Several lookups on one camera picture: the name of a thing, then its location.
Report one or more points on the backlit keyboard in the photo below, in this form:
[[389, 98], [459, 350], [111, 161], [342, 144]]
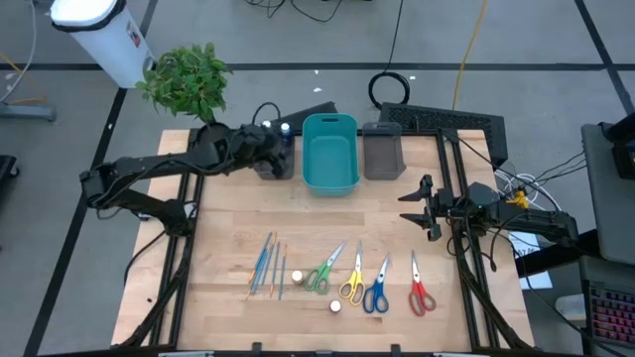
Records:
[[615, 312]]

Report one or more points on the black aluminium rig frame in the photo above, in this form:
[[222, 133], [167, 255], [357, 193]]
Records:
[[442, 154]]

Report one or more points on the translucent grey plastic bin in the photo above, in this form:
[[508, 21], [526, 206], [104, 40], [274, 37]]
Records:
[[275, 174], [383, 154]]

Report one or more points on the black perforated panel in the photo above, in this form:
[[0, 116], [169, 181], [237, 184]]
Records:
[[446, 119]]

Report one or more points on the black flat board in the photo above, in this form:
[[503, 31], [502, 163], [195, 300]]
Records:
[[312, 110]]

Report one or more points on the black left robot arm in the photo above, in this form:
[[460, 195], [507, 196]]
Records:
[[149, 166]]

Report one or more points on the yellow plug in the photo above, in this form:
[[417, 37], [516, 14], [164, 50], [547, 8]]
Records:
[[519, 199]]

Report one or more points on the white trash bin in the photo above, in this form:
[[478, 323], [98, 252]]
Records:
[[104, 44]]

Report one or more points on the black desk device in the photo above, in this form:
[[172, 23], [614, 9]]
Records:
[[625, 158]]

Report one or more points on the white paper sheet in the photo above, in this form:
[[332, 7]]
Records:
[[538, 280]]

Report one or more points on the grey stand base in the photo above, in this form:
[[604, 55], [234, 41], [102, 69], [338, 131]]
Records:
[[30, 111]]

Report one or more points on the teal plastic bin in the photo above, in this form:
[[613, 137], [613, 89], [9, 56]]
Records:
[[330, 158]]

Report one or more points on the green plant in black pot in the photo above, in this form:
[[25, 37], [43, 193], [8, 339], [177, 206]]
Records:
[[186, 82]]

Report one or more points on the blue paint bottle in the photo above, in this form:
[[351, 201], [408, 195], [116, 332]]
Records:
[[285, 128]]

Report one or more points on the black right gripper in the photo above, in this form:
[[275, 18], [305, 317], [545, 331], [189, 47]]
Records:
[[441, 205]]

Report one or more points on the grey desk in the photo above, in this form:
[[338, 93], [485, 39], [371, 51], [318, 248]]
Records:
[[610, 223]]

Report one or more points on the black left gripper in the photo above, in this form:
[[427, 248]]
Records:
[[258, 144]]

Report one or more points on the brown paint bottle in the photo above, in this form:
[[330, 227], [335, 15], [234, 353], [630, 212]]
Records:
[[267, 124]]

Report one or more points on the black table clamp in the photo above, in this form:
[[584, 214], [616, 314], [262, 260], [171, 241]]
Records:
[[256, 348], [395, 349]]

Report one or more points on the black caster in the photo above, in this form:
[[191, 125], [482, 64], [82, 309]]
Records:
[[7, 166]]

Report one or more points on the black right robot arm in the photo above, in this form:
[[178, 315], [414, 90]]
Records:
[[536, 220]]

